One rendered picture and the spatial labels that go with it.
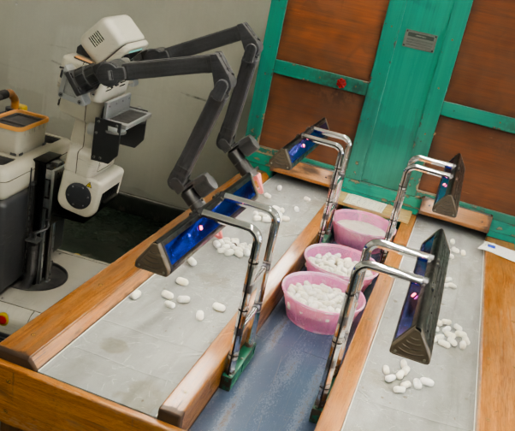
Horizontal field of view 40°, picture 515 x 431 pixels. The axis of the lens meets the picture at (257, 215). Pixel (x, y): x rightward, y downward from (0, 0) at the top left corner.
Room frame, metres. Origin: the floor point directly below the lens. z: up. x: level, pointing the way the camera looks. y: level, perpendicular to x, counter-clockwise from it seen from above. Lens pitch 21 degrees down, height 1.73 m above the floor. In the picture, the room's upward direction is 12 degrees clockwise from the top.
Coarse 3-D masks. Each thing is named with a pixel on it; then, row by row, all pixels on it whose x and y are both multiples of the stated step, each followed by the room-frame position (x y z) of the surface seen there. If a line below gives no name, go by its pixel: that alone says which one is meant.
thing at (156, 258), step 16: (240, 192) 1.82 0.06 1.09; (256, 192) 1.92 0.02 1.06; (208, 208) 1.61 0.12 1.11; (224, 208) 1.69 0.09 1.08; (240, 208) 1.78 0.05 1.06; (192, 224) 1.51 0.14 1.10; (208, 224) 1.58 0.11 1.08; (160, 240) 1.36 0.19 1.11; (176, 240) 1.42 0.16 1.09; (192, 240) 1.48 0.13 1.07; (208, 240) 1.55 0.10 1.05; (144, 256) 1.35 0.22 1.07; (160, 256) 1.34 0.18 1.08; (176, 256) 1.39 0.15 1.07; (160, 272) 1.34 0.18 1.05
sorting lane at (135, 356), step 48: (288, 192) 2.93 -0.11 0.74; (240, 240) 2.30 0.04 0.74; (288, 240) 2.40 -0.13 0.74; (144, 288) 1.81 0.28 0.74; (192, 288) 1.88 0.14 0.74; (240, 288) 1.94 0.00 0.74; (96, 336) 1.52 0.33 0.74; (144, 336) 1.57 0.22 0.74; (192, 336) 1.61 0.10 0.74; (96, 384) 1.33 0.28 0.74; (144, 384) 1.37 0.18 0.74
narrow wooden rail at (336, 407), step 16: (400, 224) 2.76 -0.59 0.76; (400, 240) 2.57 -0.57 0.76; (400, 256) 2.41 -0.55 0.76; (384, 288) 2.10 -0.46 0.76; (368, 304) 1.96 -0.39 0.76; (384, 304) 1.99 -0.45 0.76; (368, 320) 1.86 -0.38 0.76; (368, 336) 1.76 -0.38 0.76; (352, 352) 1.66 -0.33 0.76; (368, 352) 1.68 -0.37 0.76; (352, 368) 1.58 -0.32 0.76; (336, 384) 1.49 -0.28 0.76; (352, 384) 1.51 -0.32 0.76; (336, 400) 1.42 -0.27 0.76; (320, 416) 1.35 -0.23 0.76; (336, 416) 1.36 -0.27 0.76
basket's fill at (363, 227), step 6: (342, 222) 2.74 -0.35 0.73; (348, 222) 2.73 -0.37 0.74; (354, 222) 2.75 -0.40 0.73; (360, 222) 2.76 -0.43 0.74; (366, 222) 2.78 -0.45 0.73; (354, 228) 2.67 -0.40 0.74; (360, 228) 2.69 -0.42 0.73; (366, 228) 2.70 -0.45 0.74; (372, 228) 2.72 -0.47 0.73; (378, 228) 2.76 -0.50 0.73; (372, 234) 2.65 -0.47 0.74; (378, 234) 2.66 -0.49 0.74; (384, 234) 2.68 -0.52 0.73
